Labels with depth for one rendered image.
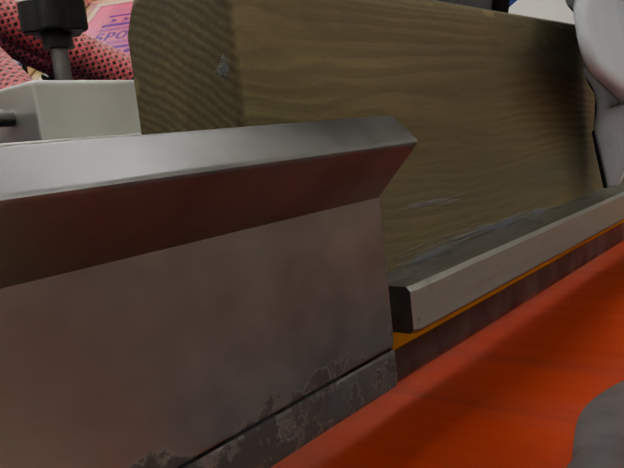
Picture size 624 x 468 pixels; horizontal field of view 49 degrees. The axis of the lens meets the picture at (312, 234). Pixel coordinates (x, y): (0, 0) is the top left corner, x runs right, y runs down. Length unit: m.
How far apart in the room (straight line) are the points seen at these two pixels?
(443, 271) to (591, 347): 0.08
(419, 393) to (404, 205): 0.06
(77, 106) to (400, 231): 0.29
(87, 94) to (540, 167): 0.28
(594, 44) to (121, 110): 0.30
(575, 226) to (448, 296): 0.08
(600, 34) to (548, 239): 0.07
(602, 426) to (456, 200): 0.06
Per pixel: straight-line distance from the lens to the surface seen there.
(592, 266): 0.34
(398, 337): 0.18
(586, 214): 0.24
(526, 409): 0.18
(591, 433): 0.17
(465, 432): 0.17
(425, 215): 0.17
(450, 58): 0.19
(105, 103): 0.44
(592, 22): 0.23
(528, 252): 0.19
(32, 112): 0.42
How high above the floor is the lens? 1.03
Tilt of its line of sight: 8 degrees down
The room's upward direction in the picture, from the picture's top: 6 degrees counter-clockwise
